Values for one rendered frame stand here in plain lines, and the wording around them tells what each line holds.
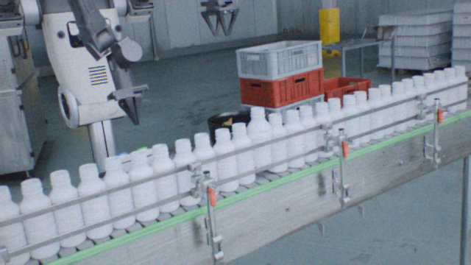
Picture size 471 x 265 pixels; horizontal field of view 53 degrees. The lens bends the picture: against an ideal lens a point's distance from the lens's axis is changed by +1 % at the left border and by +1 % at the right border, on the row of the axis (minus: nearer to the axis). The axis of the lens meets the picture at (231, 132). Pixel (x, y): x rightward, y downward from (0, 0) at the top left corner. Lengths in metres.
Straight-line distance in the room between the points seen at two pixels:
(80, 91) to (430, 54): 7.15
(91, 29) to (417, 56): 7.36
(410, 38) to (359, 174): 6.94
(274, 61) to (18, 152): 2.59
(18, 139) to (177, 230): 3.73
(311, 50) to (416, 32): 4.61
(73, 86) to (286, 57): 2.26
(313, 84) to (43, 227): 3.09
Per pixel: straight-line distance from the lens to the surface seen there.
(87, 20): 1.28
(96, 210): 1.08
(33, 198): 1.04
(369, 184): 1.59
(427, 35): 8.20
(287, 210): 1.35
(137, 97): 1.29
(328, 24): 11.26
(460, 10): 7.79
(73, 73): 1.63
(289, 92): 3.69
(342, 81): 4.77
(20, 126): 4.75
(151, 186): 1.11
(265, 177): 1.32
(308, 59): 3.82
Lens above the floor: 1.48
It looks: 16 degrees down
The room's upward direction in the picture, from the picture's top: 5 degrees counter-clockwise
